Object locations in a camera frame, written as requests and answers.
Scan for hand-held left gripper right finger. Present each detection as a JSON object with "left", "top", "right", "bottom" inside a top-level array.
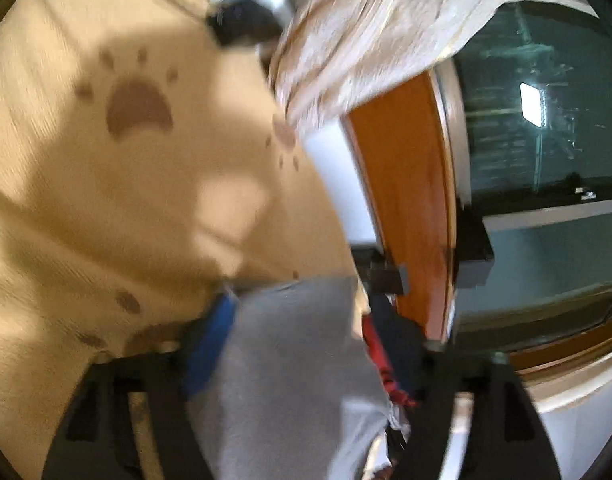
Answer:
[{"left": 371, "top": 304, "right": 562, "bottom": 480}]

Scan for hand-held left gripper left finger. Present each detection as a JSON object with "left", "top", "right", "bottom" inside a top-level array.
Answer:
[{"left": 41, "top": 292, "right": 240, "bottom": 480}]

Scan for light grey sweater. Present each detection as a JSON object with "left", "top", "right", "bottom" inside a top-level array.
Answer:
[{"left": 186, "top": 275, "right": 403, "bottom": 480}]

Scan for red knit sweater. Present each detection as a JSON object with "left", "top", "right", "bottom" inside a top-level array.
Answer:
[{"left": 361, "top": 316, "right": 417, "bottom": 409}]

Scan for black box with grey lid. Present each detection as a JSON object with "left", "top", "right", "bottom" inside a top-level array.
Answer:
[{"left": 350, "top": 244, "right": 413, "bottom": 297}]

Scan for open black box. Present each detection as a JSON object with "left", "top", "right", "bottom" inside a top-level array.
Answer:
[{"left": 452, "top": 204, "right": 497, "bottom": 289}]

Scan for yellow paw-print blanket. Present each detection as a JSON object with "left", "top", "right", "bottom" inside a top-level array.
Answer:
[{"left": 0, "top": 0, "right": 373, "bottom": 480}]

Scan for wooden headboard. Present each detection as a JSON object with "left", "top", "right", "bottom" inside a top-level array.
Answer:
[{"left": 342, "top": 71, "right": 612, "bottom": 377}]

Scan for sliding glass window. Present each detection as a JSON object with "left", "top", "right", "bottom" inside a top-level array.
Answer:
[{"left": 430, "top": 0, "right": 612, "bottom": 357}]

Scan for white power strip with chargers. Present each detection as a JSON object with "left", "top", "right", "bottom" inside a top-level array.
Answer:
[{"left": 205, "top": 0, "right": 293, "bottom": 49}]

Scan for cream curtain with cord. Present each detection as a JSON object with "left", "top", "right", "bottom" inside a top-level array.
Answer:
[{"left": 267, "top": 0, "right": 602, "bottom": 142}]

